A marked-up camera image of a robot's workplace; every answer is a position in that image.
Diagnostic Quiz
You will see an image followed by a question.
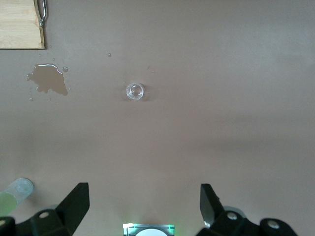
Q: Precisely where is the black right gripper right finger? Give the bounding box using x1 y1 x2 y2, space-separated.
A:
196 183 300 236

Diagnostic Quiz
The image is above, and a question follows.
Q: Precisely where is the green bottle with clear base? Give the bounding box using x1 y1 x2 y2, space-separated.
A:
0 177 34 217

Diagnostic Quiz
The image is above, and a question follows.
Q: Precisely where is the spilled liquid puddle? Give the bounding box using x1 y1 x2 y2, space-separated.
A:
26 63 69 96

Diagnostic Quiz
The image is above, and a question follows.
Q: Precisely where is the metal cutting board handle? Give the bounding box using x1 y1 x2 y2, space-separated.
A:
34 0 48 28

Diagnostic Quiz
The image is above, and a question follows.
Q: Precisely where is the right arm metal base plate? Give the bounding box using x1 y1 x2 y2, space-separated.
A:
122 223 176 236

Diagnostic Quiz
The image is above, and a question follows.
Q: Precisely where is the clear glass measuring cup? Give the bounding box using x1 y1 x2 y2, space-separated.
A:
125 83 145 102

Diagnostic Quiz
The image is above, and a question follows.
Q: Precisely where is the wooden cutting board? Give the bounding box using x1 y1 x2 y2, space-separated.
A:
0 0 46 50

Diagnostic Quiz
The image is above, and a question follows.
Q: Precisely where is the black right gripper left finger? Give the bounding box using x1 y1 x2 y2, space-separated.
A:
0 182 90 236

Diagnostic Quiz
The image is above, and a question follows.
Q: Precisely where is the brown table cover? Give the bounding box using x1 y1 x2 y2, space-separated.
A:
0 0 315 236

